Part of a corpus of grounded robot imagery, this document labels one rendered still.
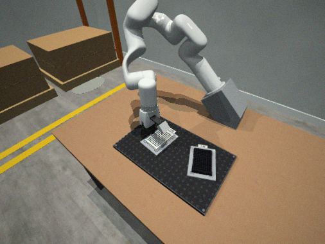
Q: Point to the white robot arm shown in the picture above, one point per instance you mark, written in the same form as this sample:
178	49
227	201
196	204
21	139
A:
173	31

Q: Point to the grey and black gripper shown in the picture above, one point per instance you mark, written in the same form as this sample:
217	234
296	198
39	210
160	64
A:
144	119

